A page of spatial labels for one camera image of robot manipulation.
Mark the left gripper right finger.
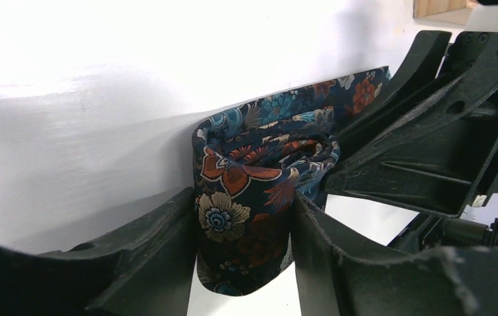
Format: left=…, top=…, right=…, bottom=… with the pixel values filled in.
left=291, top=194, right=498, bottom=315

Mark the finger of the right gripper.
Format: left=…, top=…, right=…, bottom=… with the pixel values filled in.
left=335, top=30, right=451, bottom=149

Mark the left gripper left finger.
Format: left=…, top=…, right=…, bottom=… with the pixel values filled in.
left=0, top=188, right=196, bottom=315

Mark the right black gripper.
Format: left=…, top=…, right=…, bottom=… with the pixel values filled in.
left=325, top=31, right=498, bottom=253

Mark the wooden compartment tray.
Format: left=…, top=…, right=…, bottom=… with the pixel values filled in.
left=413, top=0, right=479, bottom=26

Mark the dark floral tie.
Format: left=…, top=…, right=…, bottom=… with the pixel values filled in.
left=192, top=66, right=391, bottom=296

